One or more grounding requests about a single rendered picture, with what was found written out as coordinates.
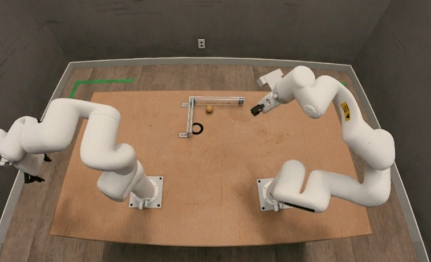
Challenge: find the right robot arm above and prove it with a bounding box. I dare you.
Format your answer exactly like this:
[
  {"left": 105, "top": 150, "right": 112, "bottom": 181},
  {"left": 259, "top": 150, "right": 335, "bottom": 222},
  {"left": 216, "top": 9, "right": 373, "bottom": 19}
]
[{"left": 257, "top": 66, "right": 395, "bottom": 213}]

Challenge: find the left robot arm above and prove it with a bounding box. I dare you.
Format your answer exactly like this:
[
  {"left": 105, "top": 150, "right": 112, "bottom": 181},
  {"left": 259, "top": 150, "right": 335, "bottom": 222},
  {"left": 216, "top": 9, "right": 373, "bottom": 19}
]
[{"left": 0, "top": 99, "right": 158, "bottom": 209}]

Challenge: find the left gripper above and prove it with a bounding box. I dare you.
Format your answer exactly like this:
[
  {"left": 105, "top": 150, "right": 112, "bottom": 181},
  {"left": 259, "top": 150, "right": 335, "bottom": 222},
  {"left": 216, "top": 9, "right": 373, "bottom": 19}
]
[{"left": 14, "top": 152, "right": 52, "bottom": 183}]

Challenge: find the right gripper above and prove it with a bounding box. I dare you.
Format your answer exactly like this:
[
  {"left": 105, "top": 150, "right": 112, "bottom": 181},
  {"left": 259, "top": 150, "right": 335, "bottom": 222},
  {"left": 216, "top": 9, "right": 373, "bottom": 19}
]
[{"left": 250, "top": 91, "right": 282, "bottom": 117}]

